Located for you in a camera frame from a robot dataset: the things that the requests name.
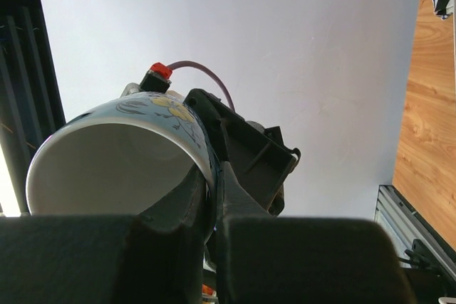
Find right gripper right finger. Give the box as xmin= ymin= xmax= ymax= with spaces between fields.
xmin=216 ymin=162 xmax=416 ymax=303

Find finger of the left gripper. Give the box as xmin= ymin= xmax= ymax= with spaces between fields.
xmin=185 ymin=89 xmax=301 ymax=214

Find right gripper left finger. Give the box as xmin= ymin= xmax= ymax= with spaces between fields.
xmin=1 ymin=167 xmax=206 ymax=303

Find blue floral mug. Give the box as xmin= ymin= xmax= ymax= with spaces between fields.
xmin=25 ymin=90 xmax=218 ymax=244

